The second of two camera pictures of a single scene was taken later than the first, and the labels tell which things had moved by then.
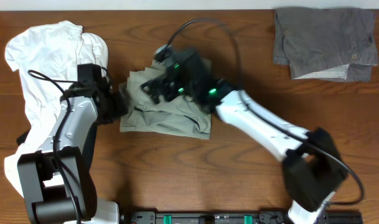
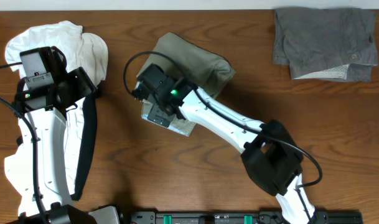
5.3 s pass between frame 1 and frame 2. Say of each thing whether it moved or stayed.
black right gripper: moved
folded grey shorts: stayed
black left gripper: moved
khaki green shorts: moved
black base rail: stayed
